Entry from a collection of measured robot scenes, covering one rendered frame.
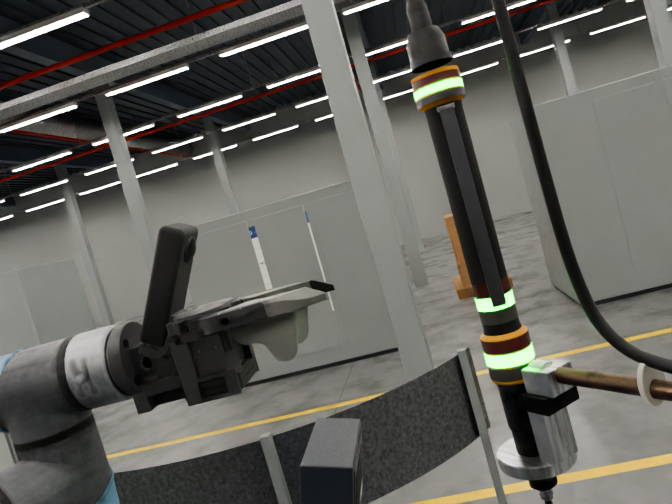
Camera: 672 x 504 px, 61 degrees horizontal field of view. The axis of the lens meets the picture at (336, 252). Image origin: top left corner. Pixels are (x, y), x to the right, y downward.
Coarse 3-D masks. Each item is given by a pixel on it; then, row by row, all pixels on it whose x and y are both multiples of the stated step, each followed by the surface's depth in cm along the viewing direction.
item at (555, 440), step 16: (528, 368) 49; (544, 368) 48; (528, 384) 49; (544, 384) 47; (560, 384) 47; (528, 400) 49; (544, 400) 47; (560, 400) 48; (544, 416) 49; (560, 416) 49; (544, 432) 49; (560, 432) 49; (512, 448) 54; (544, 448) 49; (560, 448) 49; (576, 448) 50; (512, 464) 51; (528, 464) 50; (544, 464) 50; (560, 464) 50
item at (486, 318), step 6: (492, 312) 51; (498, 312) 50; (504, 312) 50; (510, 312) 50; (516, 312) 51; (480, 318) 52; (486, 318) 51; (492, 318) 51; (498, 318) 50; (504, 318) 50; (510, 318) 50; (486, 324) 51; (492, 324) 51; (498, 324) 50
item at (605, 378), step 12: (564, 372) 46; (576, 372) 46; (588, 372) 45; (600, 372) 44; (576, 384) 46; (588, 384) 44; (600, 384) 43; (612, 384) 42; (624, 384) 42; (636, 384) 41; (660, 384) 39; (660, 396) 39
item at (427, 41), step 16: (416, 0) 49; (416, 16) 49; (416, 32) 49; (432, 32) 49; (416, 48) 49; (432, 48) 49; (448, 48) 50; (416, 64) 49; (432, 64) 52; (512, 400) 51; (512, 416) 52; (528, 416) 51; (512, 432) 53; (528, 432) 51; (528, 448) 51; (528, 480) 53; (544, 480) 52
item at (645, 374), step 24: (504, 0) 42; (504, 24) 42; (504, 48) 43; (528, 96) 43; (528, 120) 43; (552, 192) 43; (552, 216) 43; (576, 264) 43; (576, 288) 43; (648, 360) 40; (648, 384) 40
